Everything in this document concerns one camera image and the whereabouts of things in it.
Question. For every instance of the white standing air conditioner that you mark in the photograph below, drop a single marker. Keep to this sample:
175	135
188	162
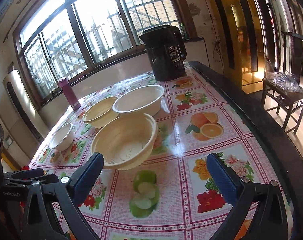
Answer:
24	106

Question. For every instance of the magenta thermos bottle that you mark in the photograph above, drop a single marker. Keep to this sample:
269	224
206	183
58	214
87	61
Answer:
69	93

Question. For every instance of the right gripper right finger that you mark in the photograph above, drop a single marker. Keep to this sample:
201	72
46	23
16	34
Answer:
269	220

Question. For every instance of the floral fruit tablecloth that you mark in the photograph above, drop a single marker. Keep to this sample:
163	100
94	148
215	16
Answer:
171	195

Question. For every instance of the black electric kettle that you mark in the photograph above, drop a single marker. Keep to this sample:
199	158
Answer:
166	51

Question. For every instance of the large white bowl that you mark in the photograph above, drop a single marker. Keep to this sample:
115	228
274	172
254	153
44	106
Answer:
145	99

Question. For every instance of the large cream colander bowl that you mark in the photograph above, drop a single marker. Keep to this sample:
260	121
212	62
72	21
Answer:
127	141

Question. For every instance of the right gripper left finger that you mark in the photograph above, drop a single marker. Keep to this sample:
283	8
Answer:
40	221

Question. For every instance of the small cream colander bowl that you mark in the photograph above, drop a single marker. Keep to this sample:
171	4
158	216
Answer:
101	113

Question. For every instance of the small white bowl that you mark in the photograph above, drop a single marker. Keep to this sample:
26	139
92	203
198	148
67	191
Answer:
62	138

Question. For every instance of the clear plastic bag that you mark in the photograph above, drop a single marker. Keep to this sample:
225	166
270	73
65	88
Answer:
284	81

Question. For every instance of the barred window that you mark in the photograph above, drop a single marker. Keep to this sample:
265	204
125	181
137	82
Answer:
72	38

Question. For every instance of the dark wooden chair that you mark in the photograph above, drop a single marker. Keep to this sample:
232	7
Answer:
290	102

